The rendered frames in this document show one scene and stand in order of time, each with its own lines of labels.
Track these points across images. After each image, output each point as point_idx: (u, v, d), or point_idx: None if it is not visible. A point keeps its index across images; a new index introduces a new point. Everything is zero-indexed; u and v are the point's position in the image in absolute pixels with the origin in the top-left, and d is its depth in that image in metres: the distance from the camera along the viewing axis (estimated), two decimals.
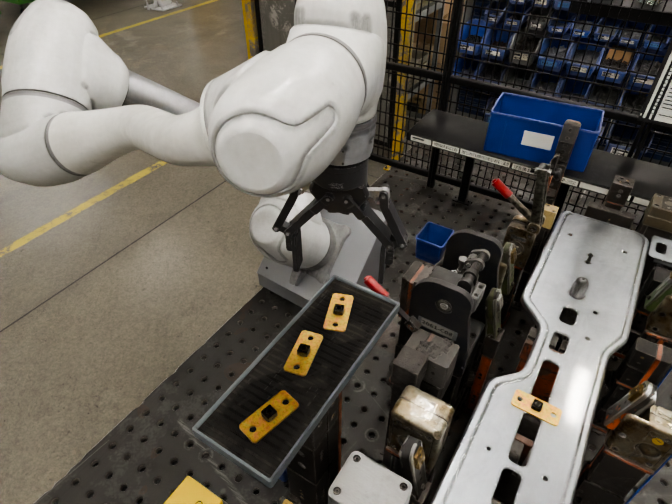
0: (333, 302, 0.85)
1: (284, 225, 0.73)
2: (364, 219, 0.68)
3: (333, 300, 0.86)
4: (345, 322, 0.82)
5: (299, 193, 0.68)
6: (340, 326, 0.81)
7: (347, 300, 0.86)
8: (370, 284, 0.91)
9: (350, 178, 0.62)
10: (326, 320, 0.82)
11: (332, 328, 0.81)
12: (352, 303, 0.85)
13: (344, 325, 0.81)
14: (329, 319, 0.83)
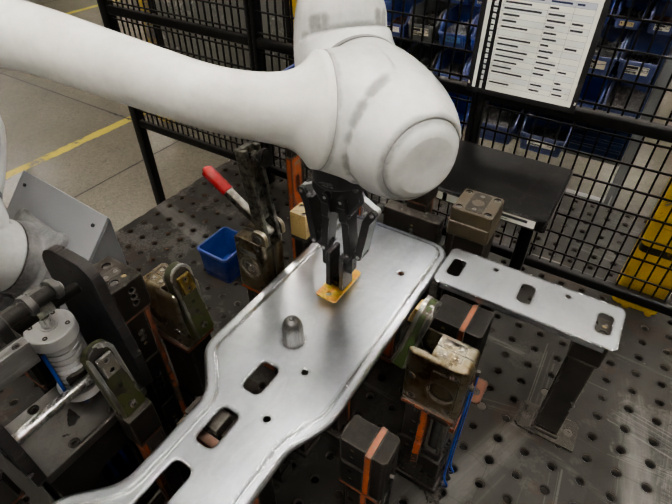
0: (338, 273, 0.81)
1: (322, 238, 0.75)
2: (344, 224, 0.69)
3: None
4: (340, 294, 0.77)
5: (307, 195, 0.70)
6: (332, 297, 0.77)
7: (353, 274, 0.81)
8: None
9: (340, 180, 0.62)
10: (322, 287, 0.78)
11: (324, 296, 0.77)
12: (356, 278, 0.80)
13: (337, 297, 0.77)
14: (325, 286, 0.78)
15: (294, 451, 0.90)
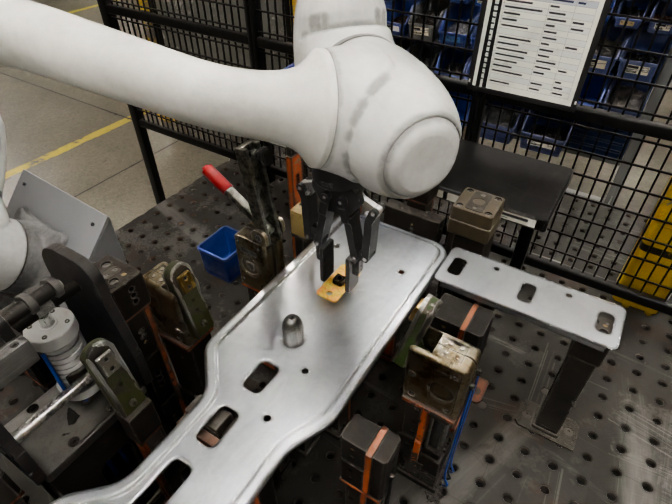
0: (338, 272, 0.81)
1: (316, 234, 0.75)
2: (346, 224, 0.69)
3: (339, 270, 0.81)
4: (340, 294, 0.77)
5: (306, 193, 0.70)
6: (332, 296, 0.76)
7: None
8: None
9: (339, 179, 0.62)
10: (322, 286, 0.78)
11: (324, 295, 0.76)
12: None
13: (337, 296, 0.76)
14: (325, 286, 0.78)
15: (294, 450, 0.90)
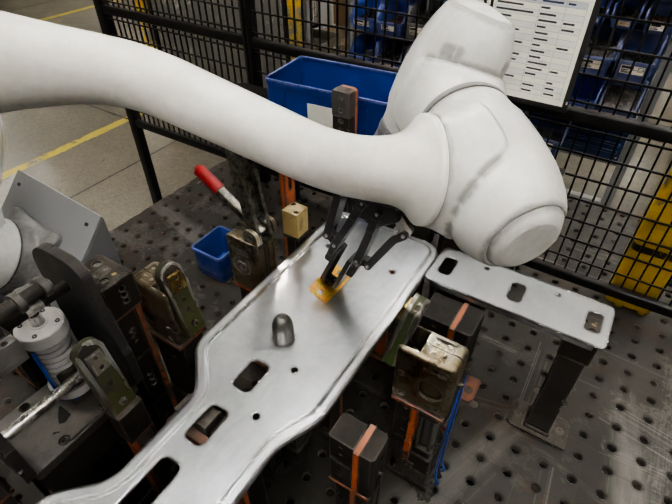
0: None
1: (335, 236, 0.74)
2: (368, 233, 0.69)
3: None
4: (331, 295, 0.78)
5: (341, 194, 0.68)
6: (323, 296, 0.77)
7: None
8: None
9: None
10: (314, 283, 0.78)
11: (316, 293, 0.77)
12: (346, 281, 0.81)
13: (328, 297, 0.77)
14: (317, 283, 0.78)
15: (286, 449, 0.90)
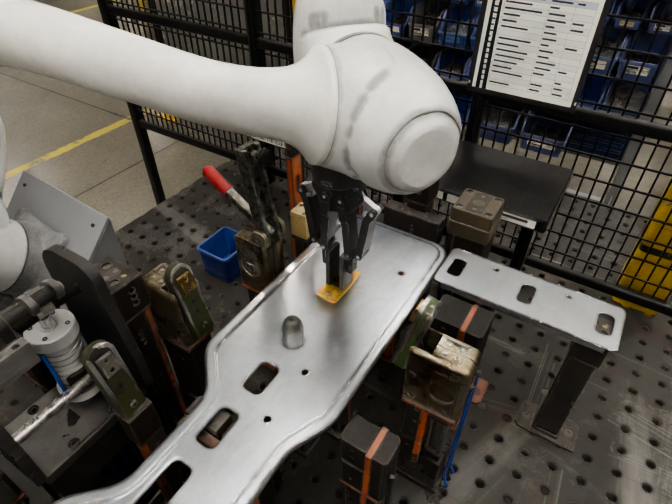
0: None
1: (322, 238, 0.75)
2: (344, 223, 0.69)
3: None
4: (340, 295, 0.77)
5: (307, 194, 0.70)
6: (332, 297, 0.76)
7: (353, 275, 0.81)
8: None
9: (339, 178, 0.62)
10: (322, 287, 0.78)
11: (324, 296, 0.77)
12: (356, 279, 0.80)
13: (337, 297, 0.76)
14: (325, 287, 0.78)
15: (294, 451, 0.90)
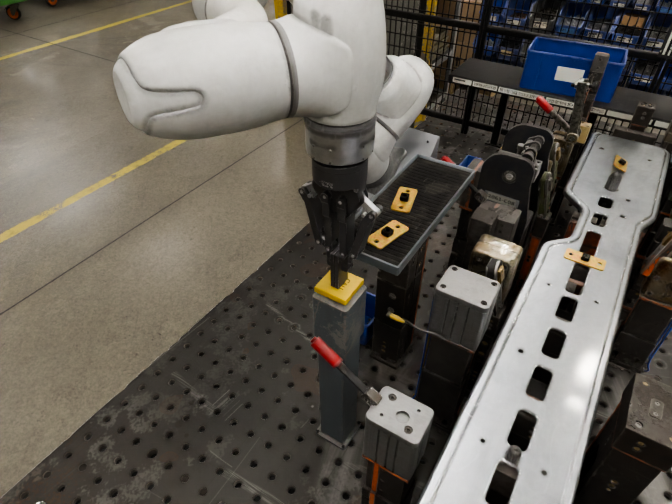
0: (617, 158, 1.38)
1: (327, 240, 0.74)
2: (342, 223, 0.69)
3: (617, 157, 1.38)
4: (625, 169, 1.34)
5: (308, 196, 0.70)
6: (622, 169, 1.34)
7: (624, 161, 1.38)
8: (446, 162, 1.10)
9: (340, 179, 0.62)
10: (615, 162, 1.35)
11: (619, 167, 1.33)
12: (627, 164, 1.38)
13: (625, 170, 1.34)
14: (616, 162, 1.35)
15: None
